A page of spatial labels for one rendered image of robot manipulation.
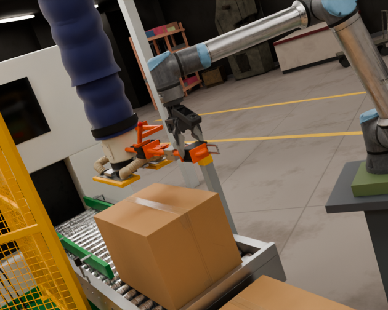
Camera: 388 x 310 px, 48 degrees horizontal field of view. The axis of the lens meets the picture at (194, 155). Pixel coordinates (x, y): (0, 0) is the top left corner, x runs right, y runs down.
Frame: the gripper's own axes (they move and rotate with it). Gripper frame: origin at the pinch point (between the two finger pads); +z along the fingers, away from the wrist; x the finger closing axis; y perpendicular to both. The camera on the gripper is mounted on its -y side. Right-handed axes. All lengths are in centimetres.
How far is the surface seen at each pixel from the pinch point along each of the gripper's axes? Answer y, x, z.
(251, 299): 3, -4, 70
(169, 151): 11.1, 3.7, -1.4
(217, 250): 23, -8, 53
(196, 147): -4.9, 1.7, -2.0
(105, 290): 73, 33, 65
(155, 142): 30.1, -1.3, -2.8
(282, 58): 700, -769, 78
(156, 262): 23, 21, 42
